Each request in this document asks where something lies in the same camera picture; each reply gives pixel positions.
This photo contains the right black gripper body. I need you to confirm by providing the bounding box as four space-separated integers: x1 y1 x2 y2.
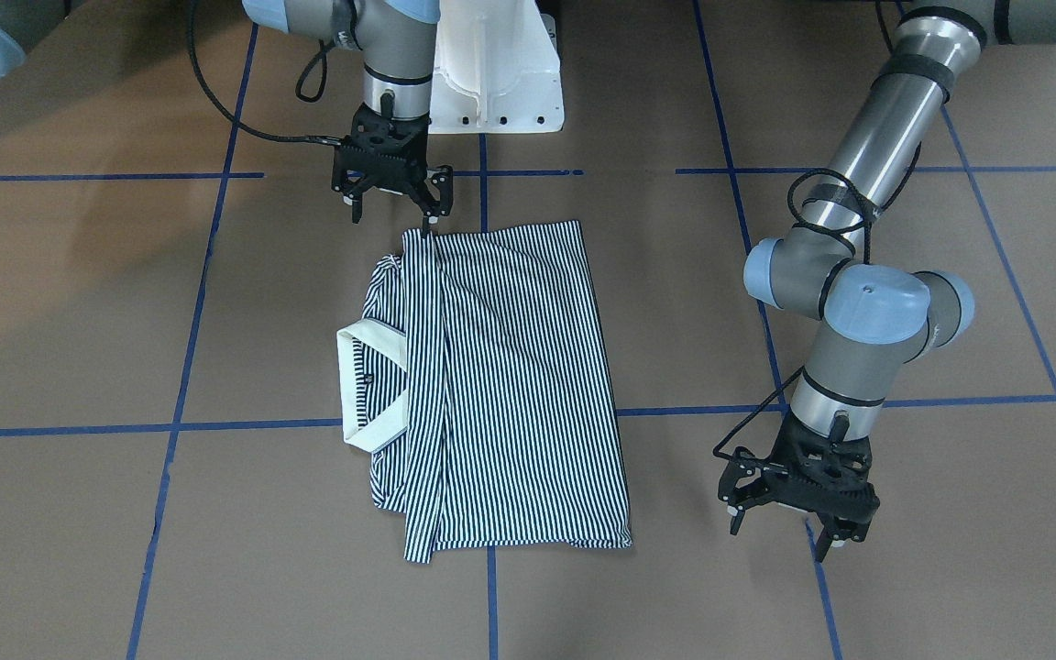
331 103 454 204

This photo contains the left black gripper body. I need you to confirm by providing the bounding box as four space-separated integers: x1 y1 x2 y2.
717 411 880 542

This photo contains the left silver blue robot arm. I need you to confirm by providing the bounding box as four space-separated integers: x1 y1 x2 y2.
715 1 1056 561

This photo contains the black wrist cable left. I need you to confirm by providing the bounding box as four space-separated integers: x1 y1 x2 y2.
713 0 923 464

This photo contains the striped polo shirt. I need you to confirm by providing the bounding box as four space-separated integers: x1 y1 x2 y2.
335 220 633 564

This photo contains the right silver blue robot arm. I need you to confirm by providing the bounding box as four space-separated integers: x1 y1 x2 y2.
0 1 454 234

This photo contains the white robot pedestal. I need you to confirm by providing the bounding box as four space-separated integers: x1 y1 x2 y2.
429 1 566 135

